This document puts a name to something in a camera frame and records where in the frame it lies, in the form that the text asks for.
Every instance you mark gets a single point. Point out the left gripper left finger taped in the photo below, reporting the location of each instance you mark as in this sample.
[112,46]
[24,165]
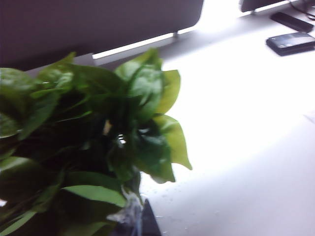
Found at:
[129,221]

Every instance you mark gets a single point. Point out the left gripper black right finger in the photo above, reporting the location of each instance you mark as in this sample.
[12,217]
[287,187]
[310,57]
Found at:
[150,223]

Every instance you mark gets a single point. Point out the green leafy plant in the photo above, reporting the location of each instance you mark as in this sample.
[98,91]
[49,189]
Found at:
[73,123]

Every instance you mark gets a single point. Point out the metal partition foot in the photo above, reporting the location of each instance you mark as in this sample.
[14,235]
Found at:
[175,34]
[253,11]

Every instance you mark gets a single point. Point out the dark monitor panel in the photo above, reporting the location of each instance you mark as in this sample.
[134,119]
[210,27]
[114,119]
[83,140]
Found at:
[86,24]

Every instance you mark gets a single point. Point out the black flat phone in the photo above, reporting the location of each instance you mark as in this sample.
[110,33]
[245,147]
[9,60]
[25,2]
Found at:
[290,44]

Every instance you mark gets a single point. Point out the black slim remote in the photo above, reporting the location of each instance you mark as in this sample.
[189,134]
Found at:
[290,21]

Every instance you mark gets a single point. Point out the dark grey desk partition panel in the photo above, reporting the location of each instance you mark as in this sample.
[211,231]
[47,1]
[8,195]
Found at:
[261,3]

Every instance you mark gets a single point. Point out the grey partition base bracket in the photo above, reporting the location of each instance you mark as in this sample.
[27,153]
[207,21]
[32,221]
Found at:
[83,59]

